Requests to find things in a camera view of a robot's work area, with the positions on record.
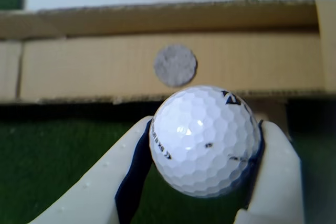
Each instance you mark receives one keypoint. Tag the white gripper finger with navy pad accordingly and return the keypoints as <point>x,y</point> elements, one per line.
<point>278,176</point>
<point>99,182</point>

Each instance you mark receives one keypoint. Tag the white golf ball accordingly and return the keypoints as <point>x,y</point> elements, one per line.
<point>204,142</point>

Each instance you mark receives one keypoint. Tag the gray round felt mark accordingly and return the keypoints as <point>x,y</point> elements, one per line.
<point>175,65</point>

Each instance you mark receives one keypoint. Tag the long green artificial turf mat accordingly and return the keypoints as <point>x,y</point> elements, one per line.
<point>52,150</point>

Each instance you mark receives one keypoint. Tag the brown cardboard ramp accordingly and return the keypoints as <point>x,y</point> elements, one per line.
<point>92,58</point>

